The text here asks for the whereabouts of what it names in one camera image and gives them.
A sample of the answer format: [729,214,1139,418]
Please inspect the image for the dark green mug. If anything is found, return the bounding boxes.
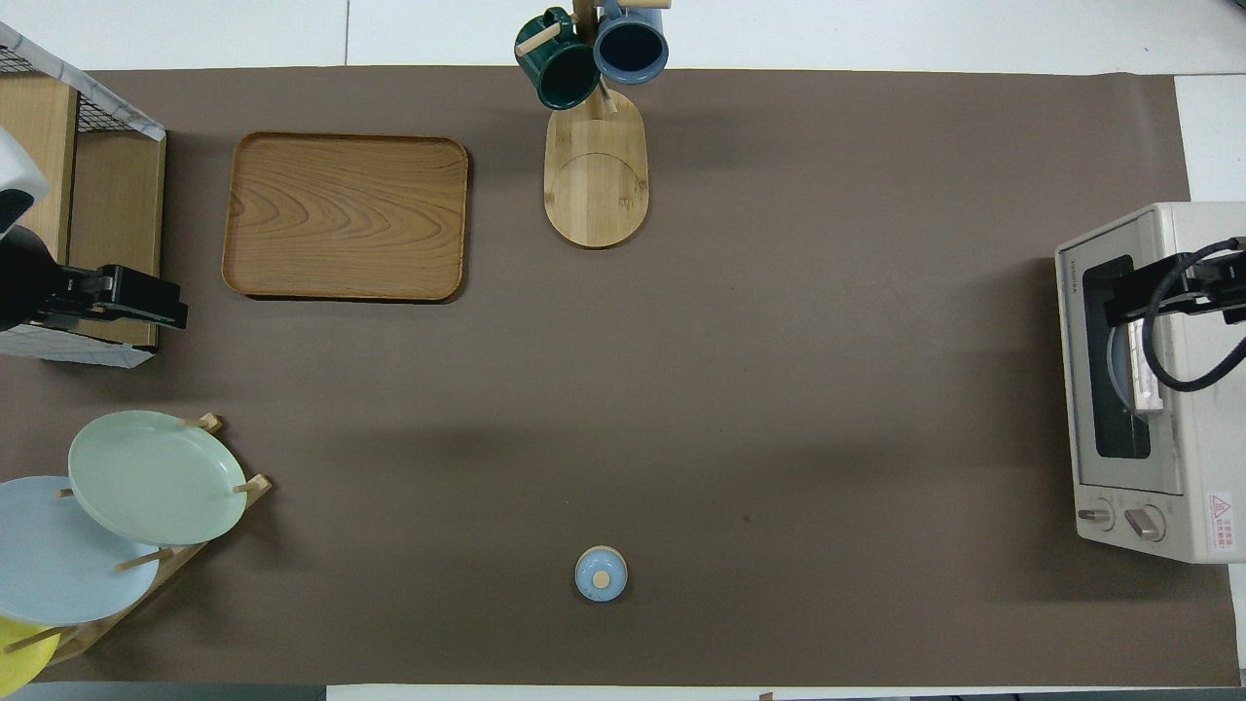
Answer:
[514,8,603,111]

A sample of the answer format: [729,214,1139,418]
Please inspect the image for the beige toaster oven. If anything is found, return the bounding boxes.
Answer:
[1055,202,1246,565]

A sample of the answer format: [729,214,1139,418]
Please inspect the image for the glass oven door with handle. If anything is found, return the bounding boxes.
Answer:
[1055,209,1187,498]

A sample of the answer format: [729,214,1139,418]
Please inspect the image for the black wire basket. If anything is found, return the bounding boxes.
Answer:
[0,44,106,135]

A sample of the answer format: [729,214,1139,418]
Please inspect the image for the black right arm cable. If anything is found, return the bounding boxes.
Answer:
[1141,239,1246,393]

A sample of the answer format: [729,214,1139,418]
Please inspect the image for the wooden two-tier shelf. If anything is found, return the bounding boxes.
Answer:
[0,73,168,351]

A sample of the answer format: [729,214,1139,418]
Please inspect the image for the pale green plate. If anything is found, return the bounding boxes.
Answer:
[68,410,248,547]

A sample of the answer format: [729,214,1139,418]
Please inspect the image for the yellow plate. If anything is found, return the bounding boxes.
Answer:
[0,616,59,700]

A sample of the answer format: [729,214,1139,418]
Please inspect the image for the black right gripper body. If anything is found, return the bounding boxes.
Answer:
[1149,239,1246,327]

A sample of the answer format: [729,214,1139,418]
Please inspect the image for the wooden mug tree stand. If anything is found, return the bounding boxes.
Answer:
[516,0,673,250]

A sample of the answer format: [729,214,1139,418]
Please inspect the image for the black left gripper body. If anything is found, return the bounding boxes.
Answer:
[0,226,137,335]

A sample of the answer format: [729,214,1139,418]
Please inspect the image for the brown table mat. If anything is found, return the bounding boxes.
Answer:
[0,66,1239,687]

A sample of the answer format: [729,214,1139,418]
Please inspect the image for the wooden wire shelf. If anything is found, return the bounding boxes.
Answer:
[0,21,166,369]

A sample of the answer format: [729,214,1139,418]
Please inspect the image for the rectangular wooden tray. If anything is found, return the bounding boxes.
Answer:
[222,131,470,304]

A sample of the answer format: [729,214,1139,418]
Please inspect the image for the wooden plate rack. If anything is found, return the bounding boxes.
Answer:
[0,413,274,667]

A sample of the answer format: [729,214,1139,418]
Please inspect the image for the blue mug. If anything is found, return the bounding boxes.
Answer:
[592,0,671,86]

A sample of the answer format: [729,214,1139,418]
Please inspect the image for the small blue lidded jar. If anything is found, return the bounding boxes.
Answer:
[573,545,629,604]

